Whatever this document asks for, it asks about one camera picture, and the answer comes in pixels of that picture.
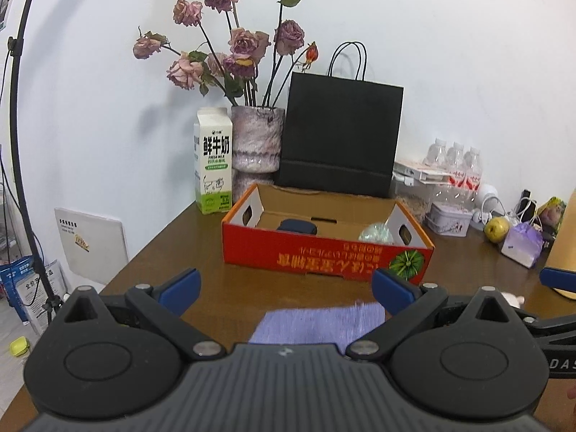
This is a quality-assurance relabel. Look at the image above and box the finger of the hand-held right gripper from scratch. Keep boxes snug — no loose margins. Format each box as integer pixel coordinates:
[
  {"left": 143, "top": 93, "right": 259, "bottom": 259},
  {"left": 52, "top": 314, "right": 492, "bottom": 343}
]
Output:
[
  {"left": 517, "top": 310, "right": 576, "bottom": 339},
  {"left": 539, "top": 266, "right": 576, "bottom": 292}
]

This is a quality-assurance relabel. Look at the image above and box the dried pink rose bouquet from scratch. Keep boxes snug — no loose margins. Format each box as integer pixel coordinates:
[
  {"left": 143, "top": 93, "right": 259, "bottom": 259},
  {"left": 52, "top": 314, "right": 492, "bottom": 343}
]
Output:
[{"left": 132, "top": 0, "right": 319, "bottom": 109}]

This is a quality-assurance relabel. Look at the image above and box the mottled purple vase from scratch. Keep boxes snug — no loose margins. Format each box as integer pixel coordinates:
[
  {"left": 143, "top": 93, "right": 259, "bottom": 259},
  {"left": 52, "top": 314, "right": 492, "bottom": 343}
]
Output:
[{"left": 231, "top": 105, "right": 285, "bottom": 205}]

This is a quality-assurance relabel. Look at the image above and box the flat white red carton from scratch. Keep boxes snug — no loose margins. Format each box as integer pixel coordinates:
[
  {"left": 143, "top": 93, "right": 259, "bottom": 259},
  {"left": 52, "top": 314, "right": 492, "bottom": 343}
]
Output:
[{"left": 393, "top": 159, "right": 451, "bottom": 181}]

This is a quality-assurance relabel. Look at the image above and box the white cable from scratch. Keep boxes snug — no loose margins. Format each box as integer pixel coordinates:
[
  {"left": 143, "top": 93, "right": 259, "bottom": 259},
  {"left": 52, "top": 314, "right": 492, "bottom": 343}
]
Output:
[{"left": 470, "top": 194, "right": 543, "bottom": 235}]

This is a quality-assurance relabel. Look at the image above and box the purple tissue pack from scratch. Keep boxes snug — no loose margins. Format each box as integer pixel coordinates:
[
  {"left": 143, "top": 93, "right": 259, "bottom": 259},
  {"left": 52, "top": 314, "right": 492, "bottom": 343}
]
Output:
[{"left": 500, "top": 222, "right": 544, "bottom": 267}]

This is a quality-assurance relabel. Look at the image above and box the black light stand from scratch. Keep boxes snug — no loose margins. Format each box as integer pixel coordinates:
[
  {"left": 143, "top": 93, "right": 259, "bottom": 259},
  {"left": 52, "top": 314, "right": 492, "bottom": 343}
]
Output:
[{"left": 6, "top": 0, "right": 68, "bottom": 327}]

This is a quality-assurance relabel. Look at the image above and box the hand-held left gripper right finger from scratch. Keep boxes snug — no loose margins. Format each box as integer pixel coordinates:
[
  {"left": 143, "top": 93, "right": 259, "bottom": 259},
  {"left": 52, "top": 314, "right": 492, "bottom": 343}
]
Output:
[{"left": 346, "top": 267, "right": 518, "bottom": 361}]

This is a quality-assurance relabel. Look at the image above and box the clear green ball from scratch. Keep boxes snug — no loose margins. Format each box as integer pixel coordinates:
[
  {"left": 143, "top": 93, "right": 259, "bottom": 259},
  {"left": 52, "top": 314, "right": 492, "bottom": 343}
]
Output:
[{"left": 358, "top": 222, "right": 395, "bottom": 244}]

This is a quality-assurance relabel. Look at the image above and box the black charger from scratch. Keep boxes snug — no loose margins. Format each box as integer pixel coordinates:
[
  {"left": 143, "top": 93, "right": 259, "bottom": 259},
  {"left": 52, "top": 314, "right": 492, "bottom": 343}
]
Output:
[{"left": 517, "top": 190, "right": 539, "bottom": 225}]

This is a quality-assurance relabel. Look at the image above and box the colourful wrapped packet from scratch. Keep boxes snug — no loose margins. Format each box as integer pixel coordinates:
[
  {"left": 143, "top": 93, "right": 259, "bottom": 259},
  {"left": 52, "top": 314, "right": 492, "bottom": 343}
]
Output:
[{"left": 537, "top": 196, "right": 568, "bottom": 237}]

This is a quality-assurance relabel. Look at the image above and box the white round device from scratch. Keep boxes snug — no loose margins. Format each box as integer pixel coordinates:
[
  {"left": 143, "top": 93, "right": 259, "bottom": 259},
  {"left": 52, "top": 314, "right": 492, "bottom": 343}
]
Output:
[{"left": 476, "top": 184, "right": 501, "bottom": 217}]

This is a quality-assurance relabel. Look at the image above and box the blue white paper packet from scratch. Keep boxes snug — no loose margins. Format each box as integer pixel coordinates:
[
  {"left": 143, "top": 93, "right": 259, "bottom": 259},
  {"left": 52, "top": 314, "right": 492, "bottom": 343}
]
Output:
[{"left": 0, "top": 256, "right": 46, "bottom": 322}]

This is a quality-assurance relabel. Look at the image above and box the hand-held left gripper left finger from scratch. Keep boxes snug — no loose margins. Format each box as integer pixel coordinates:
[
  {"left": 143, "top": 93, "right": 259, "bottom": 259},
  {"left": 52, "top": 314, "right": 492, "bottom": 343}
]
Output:
[{"left": 58, "top": 267, "right": 226, "bottom": 361}]

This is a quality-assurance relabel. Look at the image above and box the grey wrapped leaflet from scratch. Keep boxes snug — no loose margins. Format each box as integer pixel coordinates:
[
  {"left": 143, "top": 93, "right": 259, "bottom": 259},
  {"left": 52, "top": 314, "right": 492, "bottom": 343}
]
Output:
[{"left": 20, "top": 258, "right": 69, "bottom": 325}]

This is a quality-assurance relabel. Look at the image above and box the pale printed tin box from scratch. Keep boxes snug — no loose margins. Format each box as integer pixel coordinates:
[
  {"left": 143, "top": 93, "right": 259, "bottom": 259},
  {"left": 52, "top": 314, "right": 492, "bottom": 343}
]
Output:
[{"left": 425, "top": 202, "right": 473, "bottom": 237}]

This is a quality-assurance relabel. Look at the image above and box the clear plastic food container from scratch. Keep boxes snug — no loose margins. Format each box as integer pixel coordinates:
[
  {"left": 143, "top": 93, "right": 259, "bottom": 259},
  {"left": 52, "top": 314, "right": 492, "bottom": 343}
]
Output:
[{"left": 391, "top": 172, "right": 478, "bottom": 226}]

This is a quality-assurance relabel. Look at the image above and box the green apple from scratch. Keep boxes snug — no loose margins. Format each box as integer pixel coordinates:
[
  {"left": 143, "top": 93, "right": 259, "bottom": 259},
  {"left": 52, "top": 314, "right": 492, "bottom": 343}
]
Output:
[{"left": 484, "top": 217, "right": 510, "bottom": 244}]

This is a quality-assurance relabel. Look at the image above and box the black paper bag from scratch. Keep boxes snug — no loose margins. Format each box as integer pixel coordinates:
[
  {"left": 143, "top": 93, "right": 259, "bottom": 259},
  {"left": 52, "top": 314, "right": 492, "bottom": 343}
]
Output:
[{"left": 274, "top": 41, "right": 404, "bottom": 199}]

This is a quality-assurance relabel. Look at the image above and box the red cardboard box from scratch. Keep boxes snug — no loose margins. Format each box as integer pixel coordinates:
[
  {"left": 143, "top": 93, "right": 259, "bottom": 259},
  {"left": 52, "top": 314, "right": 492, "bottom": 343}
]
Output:
[{"left": 221, "top": 182, "right": 436, "bottom": 285}]

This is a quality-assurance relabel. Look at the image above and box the white green milk carton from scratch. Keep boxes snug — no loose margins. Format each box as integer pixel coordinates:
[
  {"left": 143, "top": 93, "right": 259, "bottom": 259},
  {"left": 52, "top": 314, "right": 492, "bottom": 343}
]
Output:
[{"left": 193, "top": 107, "right": 233, "bottom": 215}]

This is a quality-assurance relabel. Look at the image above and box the dark blue case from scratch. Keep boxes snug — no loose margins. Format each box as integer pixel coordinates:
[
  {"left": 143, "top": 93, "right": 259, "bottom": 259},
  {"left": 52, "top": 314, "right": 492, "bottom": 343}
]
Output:
[{"left": 276, "top": 219, "right": 318, "bottom": 237}]

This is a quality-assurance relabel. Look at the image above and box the purple woven cloth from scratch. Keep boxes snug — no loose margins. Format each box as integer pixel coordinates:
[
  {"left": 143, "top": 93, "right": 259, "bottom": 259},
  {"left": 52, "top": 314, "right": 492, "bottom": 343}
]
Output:
[{"left": 249, "top": 301, "right": 386, "bottom": 346}]

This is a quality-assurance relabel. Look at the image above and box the white board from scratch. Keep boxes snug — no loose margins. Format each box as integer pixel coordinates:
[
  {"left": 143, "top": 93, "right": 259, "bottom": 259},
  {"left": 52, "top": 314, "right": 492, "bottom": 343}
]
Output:
[{"left": 54, "top": 207, "right": 130, "bottom": 285}]

